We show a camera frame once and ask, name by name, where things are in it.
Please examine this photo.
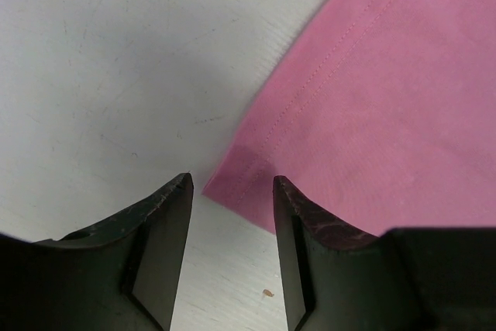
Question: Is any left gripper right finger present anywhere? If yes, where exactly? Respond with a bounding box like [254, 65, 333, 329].
[273, 176, 426, 330]

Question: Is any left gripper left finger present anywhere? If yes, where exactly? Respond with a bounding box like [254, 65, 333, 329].
[1, 173, 194, 330]

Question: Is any pink t shirt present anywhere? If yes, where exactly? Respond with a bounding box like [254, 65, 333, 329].
[203, 0, 495, 235]

